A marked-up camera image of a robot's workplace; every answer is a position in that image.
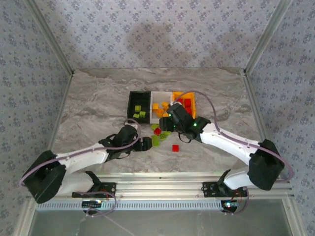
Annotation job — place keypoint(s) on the yellow lego brick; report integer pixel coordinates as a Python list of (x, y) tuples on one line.
[(166, 114), (160, 112), (165, 104), (155, 106)]

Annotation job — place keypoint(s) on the long green lego brick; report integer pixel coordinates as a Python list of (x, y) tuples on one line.
[(155, 141)]

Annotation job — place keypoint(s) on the red lego brick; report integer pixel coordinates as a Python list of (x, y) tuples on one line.
[(188, 102), (175, 148), (188, 109), (180, 100), (157, 131)]

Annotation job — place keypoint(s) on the orange plastic bin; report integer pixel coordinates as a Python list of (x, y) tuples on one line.
[(194, 108)]

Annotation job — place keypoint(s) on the white plastic bin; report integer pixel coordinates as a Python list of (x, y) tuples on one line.
[(160, 96)]

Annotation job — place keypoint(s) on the black plastic bin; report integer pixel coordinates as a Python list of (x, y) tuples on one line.
[(139, 98)]

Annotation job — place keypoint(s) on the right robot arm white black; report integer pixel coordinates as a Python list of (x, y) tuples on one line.
[(229, 142)]

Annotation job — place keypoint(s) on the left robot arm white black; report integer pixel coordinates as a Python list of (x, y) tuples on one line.
[(78, 158)]

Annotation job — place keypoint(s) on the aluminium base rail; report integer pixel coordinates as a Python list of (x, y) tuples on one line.
[(160, 186)]

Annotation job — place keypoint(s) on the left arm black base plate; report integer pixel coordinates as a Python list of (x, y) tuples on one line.
[(112, 187)]

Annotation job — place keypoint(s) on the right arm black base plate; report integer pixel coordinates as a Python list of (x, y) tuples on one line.
[(208, 189)]

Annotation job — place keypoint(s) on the aluminium side rail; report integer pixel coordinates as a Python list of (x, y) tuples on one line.
[(254, 98), (63, 99)]

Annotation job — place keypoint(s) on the aluminium corner post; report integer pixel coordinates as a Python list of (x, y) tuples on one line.
[(267, 37), (51, 37)]

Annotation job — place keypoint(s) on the aluminium frame leg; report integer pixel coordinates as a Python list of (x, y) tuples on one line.
[(27, 218), (290, 216)]

